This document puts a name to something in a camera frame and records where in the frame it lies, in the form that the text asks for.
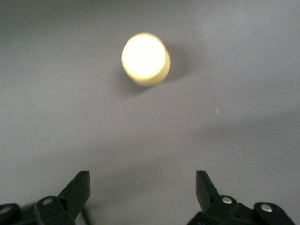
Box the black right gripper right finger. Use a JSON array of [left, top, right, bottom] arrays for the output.
[[187, 170, 296, 225]]

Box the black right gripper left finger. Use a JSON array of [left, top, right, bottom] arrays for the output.
[[0, 170, 91, 225]]

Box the yellow plastic cup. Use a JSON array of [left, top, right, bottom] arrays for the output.
[[121, 32, 171, 87]]

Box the dark grey table cover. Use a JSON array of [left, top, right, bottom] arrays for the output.
[[0, 0, 300, 225]]

